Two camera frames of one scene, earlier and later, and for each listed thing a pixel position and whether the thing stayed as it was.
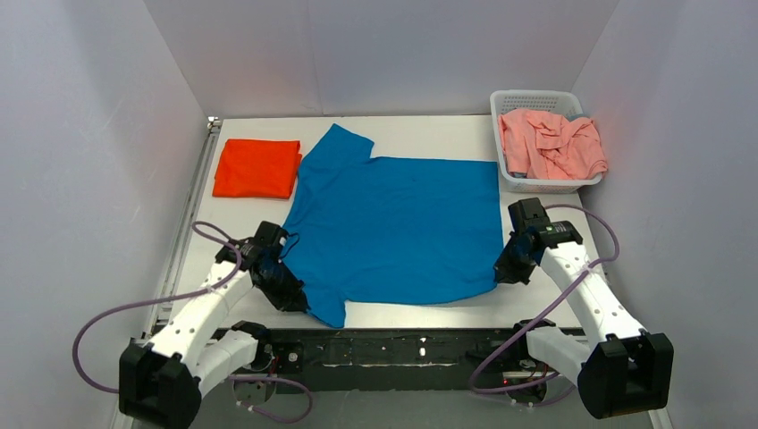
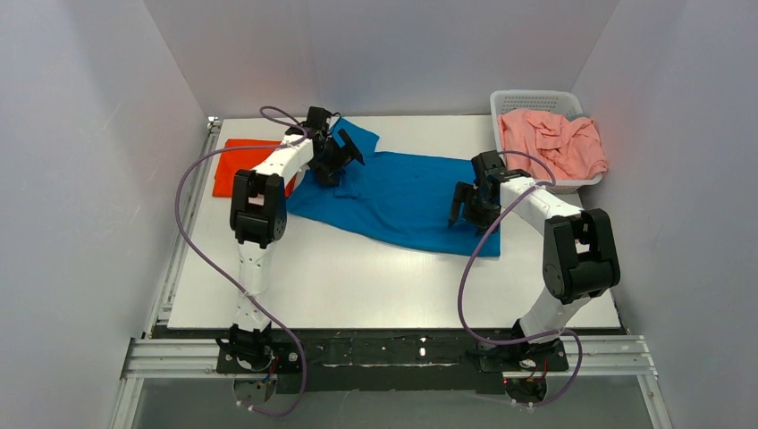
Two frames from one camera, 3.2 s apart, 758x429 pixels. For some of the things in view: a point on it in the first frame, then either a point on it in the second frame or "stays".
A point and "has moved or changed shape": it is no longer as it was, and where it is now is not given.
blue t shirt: (376, 230) has moved or changed shape
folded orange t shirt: (257, 169) stays
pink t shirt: (549, 146) stays
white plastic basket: (565, 103) stays
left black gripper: (283, 284) -> (334, 157)
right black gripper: (512, 264) -> (473, 199)
